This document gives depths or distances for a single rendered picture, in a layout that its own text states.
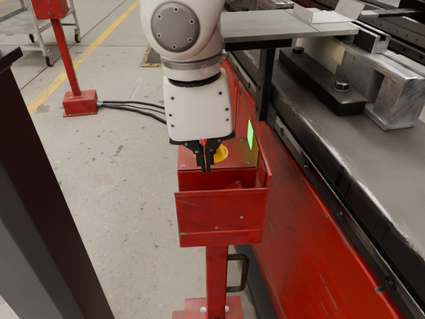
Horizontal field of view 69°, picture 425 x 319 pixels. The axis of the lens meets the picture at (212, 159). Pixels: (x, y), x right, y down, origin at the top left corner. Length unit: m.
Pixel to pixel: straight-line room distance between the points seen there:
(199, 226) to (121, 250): 0.94
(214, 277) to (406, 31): 0.80
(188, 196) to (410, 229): 0.31
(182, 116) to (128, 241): 1.11
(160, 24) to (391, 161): 0.39
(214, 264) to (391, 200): 0.48
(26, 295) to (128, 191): 1.01
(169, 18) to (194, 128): 0.20
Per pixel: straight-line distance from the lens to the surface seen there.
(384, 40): 0.67
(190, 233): 0.59
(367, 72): 0.64
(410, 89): 0.59
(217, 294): 0.93
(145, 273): 1.39
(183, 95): 0.44
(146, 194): 1.70
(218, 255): 0.78
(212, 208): 0.54
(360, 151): 0.54
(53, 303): 0.84
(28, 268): 0.73
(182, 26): 0.31
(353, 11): 0.76
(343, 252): 0.55
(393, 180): 0.50
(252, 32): 0.61
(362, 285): 0.53
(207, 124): 0.46
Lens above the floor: 1.16
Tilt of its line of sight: 38 degrees down
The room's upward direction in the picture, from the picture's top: straight up
